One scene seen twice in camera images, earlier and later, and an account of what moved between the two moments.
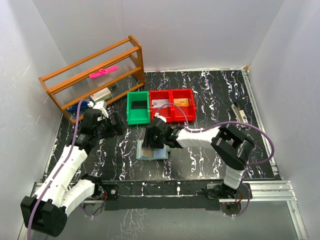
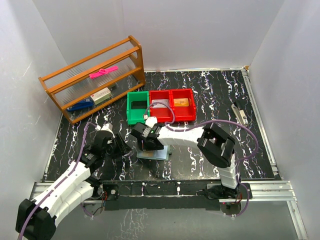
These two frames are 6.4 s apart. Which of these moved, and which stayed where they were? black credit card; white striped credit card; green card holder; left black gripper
Moved: left black gripper
Stayed: white striped credit card; green card holder; black credit card
